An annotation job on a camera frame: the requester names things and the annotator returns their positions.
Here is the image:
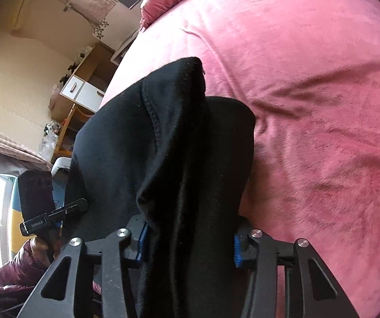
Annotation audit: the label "clear plastic bag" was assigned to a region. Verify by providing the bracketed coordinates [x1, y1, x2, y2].
[40, 122, 62, 160]

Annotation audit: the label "person's left hand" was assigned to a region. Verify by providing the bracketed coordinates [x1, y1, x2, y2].
[31, 236, 61, 260]

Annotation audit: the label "floral curtain panel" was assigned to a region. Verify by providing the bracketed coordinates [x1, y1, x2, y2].
[92, 6, 141, 44]

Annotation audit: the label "wooden desk with white drawers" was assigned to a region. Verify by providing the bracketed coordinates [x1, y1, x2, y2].
[50, 42, 118, 135]

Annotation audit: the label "blue seat cushion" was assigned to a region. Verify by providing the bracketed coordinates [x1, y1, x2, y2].
[10, 179, 23, 213]

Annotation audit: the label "black pants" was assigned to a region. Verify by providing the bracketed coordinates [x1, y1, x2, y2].
[64, 57, 256, 318]

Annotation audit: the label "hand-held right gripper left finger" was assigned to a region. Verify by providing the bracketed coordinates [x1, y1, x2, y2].
[18, 214, 151, 318]

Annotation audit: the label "yellow cushion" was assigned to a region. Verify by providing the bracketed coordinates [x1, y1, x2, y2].
[6, 210, 23, 260]

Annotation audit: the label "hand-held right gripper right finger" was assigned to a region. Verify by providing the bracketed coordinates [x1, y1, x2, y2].
[232, 217, 360, 318]

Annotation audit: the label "pink bed blanket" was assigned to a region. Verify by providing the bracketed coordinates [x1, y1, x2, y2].
[97, 0, 380, 318]

